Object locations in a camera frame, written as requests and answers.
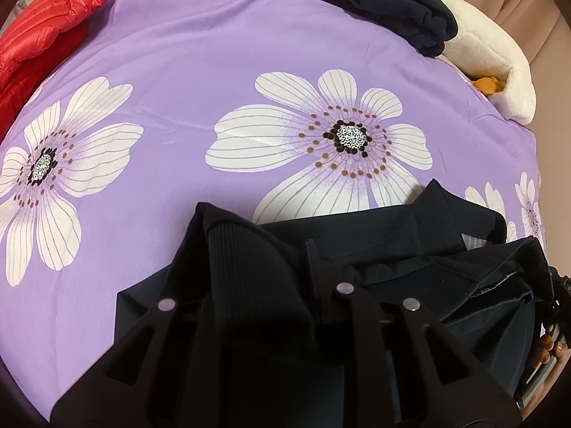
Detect red down jacket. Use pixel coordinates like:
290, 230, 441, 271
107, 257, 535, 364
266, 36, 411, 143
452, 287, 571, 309
0, 0, 135, 143

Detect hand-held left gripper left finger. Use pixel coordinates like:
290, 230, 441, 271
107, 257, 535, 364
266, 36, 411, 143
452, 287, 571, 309
49, 296, 233, 428

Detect white plush blanket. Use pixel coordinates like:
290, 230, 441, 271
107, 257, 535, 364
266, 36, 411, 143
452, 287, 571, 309
430, 0, 536, 126

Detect folded navy fleece clothes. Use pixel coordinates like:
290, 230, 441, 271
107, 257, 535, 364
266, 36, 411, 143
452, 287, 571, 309
292, 0, 458, 58

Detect person's right hand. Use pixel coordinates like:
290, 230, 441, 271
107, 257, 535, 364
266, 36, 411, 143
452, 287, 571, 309
531, 334, 568, 368

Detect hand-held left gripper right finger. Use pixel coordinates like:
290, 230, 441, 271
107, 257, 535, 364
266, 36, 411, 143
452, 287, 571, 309
306, 240, 522, 428

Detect purple floral blanket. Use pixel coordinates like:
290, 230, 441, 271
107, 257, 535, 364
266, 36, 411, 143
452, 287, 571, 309
0, 0, 547, 411

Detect dark navy zip jacket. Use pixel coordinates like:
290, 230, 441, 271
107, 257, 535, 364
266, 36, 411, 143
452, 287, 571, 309
115, 179, 556, 428

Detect small orange plush item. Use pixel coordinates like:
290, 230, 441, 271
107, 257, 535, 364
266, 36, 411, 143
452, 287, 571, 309
472, 76, 507, 95

